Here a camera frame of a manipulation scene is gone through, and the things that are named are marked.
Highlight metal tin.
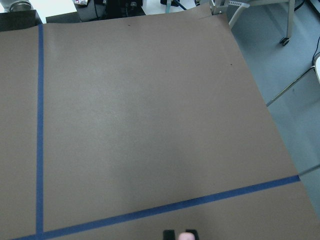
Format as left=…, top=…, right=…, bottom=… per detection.
left=8, top=0, right=33, bottom=13

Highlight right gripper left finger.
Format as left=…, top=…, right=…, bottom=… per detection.
left=162, top=229, right=176, bottom=240

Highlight pink chopstick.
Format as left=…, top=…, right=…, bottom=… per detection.
left=178, top=232, right=196, bottom=240

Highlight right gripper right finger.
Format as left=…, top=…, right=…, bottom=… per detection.
left=185, top=229, right=199, bottom=240

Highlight white rolling cart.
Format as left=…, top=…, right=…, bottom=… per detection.
left=209, top=0, right=305, bottom=47

